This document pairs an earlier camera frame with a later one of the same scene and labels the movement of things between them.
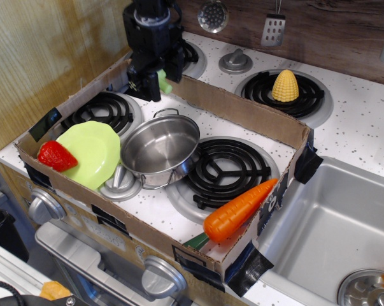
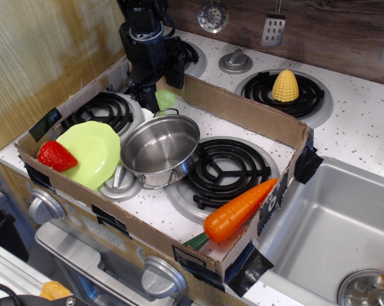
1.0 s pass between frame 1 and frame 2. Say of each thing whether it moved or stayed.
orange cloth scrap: stayed
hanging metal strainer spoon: stayed
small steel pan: stayed
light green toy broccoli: moved
